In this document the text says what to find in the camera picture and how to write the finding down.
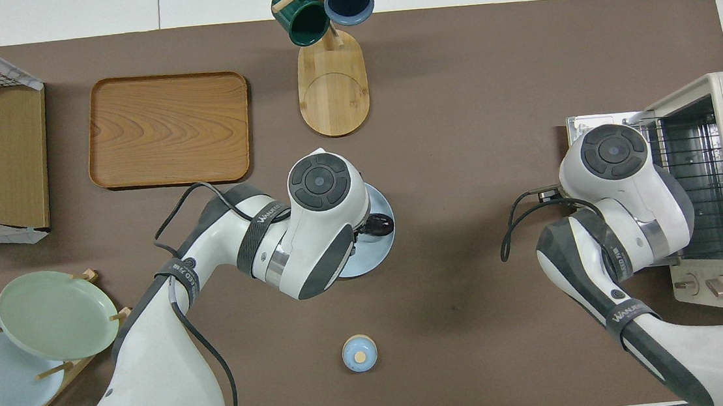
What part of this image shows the light blue ridged plate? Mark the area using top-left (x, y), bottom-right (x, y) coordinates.
top-left (327, 181), bottom-right (401, 280)

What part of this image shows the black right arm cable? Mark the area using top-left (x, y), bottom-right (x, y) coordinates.
top-left (495, 182), bottom-right (609, 263)

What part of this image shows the dark purple eggplant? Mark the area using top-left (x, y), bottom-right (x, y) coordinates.
top-left (356, 210), bottom-right (396, 240)

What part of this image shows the rectangular wooden tray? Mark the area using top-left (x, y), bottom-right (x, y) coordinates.
top-left (81, 66), bottom-right (258, 195)

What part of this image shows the wooden mug tree stand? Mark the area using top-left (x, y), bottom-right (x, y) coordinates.
top-left (271, 0), bottom-right (389, 143)

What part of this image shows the dark green mug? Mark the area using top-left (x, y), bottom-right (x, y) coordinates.
top-left (270, 0), bottom-right (333, 50)

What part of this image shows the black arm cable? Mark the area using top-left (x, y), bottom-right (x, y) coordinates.
top-left (495, 182), bottom-right (609, 263)
top-left (149, 174), bottom-right (308, 406)

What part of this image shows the metal wire oven rack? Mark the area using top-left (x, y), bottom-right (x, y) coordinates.
top-left (645, 113), bottom-right (723, 263)

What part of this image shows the pale green plate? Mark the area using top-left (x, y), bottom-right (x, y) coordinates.
top-left (0, 265), bottom-right (123, 366)

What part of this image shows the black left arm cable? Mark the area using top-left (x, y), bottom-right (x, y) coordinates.
top-left (149, 174), bottom-right (308, 406)

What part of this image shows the wooden plate rack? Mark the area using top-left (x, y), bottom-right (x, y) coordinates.
top-left (0, 265), bottom-right (144, 406)

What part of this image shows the brown paper table mat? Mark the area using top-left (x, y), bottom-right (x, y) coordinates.
top-left (0, 0), bottom-right (723, 406)

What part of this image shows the small blue jar wooden knob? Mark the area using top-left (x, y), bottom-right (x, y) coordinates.
top-left (340, 332), bottom-right (380, 375)

